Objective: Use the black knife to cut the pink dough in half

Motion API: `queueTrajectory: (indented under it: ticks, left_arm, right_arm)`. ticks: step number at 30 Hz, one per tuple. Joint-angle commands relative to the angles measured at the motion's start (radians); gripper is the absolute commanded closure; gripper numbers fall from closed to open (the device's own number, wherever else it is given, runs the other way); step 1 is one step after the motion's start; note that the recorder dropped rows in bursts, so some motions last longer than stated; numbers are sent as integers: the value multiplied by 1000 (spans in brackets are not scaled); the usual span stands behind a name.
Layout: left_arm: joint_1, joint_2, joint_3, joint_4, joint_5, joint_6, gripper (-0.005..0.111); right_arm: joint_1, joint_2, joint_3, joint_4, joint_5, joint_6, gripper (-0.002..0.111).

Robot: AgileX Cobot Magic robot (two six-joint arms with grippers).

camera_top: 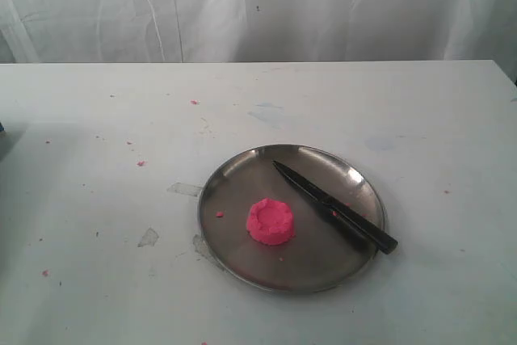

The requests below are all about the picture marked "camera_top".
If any white backdrop curtain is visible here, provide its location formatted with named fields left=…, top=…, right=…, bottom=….
left=1, top=0, right=516, bottom=72

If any black knife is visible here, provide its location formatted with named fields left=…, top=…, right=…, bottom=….
left=272, top=160, right=398, bottom=255

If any clear tape under plate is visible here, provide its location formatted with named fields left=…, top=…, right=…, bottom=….
left=192, top=234, right=225, bottom=271

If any clear tape piece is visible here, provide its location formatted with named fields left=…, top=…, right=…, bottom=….
left=166, top=182, right=203, bottom=197
left=137, top=227, right=159, bottom=248

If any clear tape piece upper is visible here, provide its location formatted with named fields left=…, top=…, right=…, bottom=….
left=166, top=182, right=203, bottom=197

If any round steel plate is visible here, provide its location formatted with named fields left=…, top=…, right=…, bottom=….
left=198, top=145, right=387, bottom=293

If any clear tape piece lower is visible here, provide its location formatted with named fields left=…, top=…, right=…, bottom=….
left=137, top=227, right=159, bottom=248

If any pink dough piece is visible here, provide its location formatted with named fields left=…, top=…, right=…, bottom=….
left=246, top=198, right=296, bottom=246

